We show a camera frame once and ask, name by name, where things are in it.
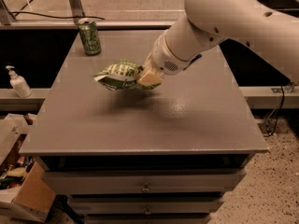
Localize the white pump dispenser bottle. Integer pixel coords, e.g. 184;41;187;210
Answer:
6;65;32;98

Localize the black cable near floor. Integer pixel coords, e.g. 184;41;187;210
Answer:
261;84;286;138

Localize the top drawer knob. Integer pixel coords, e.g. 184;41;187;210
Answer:
141;183;150;193

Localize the green jalapeno chip bag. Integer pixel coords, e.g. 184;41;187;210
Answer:
93;60;161;91

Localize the drawer knob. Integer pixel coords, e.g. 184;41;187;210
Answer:
144;207;151;216
141;183;150;193

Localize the black cable on ledge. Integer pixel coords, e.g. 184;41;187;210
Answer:
8;10;107;21

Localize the cardboard box with items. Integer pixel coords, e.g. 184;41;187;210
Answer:
0;114;55;223

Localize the green soda can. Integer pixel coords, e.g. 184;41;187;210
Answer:
78;18;101;55

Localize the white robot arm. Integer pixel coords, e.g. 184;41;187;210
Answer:
137;0;299;86

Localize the grey drawer cabinet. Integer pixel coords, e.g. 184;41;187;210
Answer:
21;30;267;224

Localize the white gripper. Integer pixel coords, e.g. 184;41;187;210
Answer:
136;32;202;87

